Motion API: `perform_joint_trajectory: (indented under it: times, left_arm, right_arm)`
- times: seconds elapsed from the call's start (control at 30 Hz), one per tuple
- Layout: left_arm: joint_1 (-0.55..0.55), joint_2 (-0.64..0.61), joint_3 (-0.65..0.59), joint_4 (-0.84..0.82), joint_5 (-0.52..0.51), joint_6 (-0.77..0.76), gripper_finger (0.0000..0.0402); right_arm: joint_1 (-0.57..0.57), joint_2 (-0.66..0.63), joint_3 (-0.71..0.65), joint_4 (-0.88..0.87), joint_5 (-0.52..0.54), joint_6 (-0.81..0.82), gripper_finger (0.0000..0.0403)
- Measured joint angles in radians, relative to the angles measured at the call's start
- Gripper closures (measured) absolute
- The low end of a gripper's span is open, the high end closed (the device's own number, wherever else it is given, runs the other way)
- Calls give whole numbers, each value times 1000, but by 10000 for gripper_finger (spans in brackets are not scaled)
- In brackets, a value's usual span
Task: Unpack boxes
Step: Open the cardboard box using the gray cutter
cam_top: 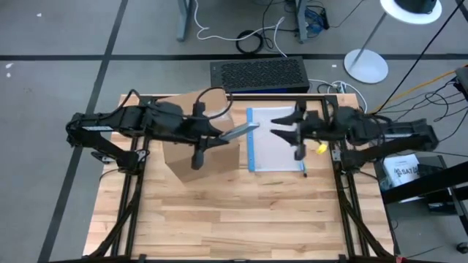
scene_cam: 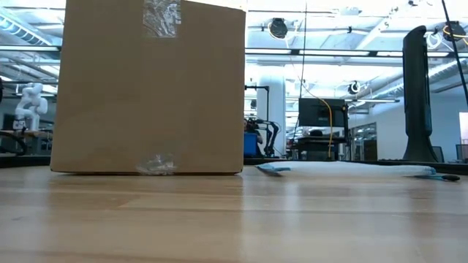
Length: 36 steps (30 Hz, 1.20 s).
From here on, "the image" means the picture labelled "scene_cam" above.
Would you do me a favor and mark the black monitor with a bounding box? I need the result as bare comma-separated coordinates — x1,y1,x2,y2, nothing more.
298,97,349,129

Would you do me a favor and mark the black ceiling cable reel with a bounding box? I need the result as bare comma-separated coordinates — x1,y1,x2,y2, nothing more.
442,20,468,42
268,17,290,40
347,80,363,96

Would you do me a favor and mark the black desk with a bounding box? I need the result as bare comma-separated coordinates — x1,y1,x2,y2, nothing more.
291,135,349,162

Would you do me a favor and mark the wheeled grey workbench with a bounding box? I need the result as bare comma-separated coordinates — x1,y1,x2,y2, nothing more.
0,129,54,156

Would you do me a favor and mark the brown cardboard shipping box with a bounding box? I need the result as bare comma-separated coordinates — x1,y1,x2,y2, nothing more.
50,0,247,176

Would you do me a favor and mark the person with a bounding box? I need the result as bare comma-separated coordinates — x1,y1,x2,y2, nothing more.
244,118,265,145

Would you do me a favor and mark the blue tote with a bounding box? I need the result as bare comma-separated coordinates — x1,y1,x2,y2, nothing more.
244,131,259,158

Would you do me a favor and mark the yellow hanging cable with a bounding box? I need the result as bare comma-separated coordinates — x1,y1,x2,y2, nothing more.
298,75,334,160

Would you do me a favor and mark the black cable loop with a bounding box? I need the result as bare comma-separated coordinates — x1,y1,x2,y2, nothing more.
0,130,28,156

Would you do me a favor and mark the black slanted frame strut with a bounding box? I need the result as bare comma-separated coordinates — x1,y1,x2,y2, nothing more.
439,0,468,107

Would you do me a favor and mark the blue and white bubble mailer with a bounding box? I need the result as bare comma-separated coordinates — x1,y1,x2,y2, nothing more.
255,160,438,179

